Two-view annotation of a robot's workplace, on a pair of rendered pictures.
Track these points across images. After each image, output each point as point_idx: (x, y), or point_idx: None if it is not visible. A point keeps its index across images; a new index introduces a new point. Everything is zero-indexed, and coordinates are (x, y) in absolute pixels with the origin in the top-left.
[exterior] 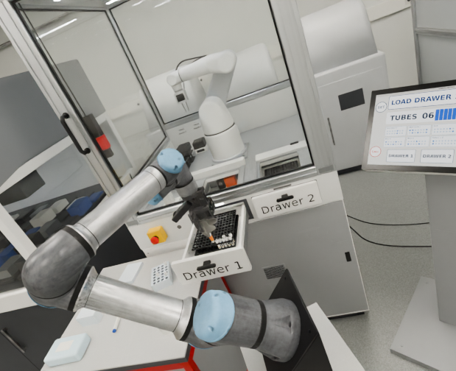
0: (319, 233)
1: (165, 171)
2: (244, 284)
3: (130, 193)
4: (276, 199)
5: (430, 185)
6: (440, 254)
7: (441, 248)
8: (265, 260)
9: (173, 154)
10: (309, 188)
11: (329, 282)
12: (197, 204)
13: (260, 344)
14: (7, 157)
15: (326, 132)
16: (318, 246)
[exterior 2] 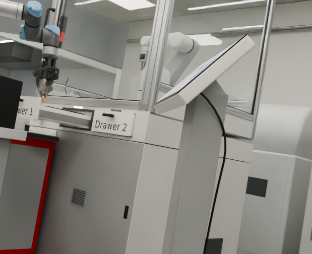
0: (118, 171)
1: (25, 8)
2: (57, 198)
3: None
4: (107, 117)
5: (181, 139)
6: (167, 226)
7: (168, 217)
8: (79, 179)
9: (36, 4)
10: (127, 117)
11: (104, 236)
12: (47, 65)
13: None
14: (20, 24)
15: (156, 74)
16: (113, 186)
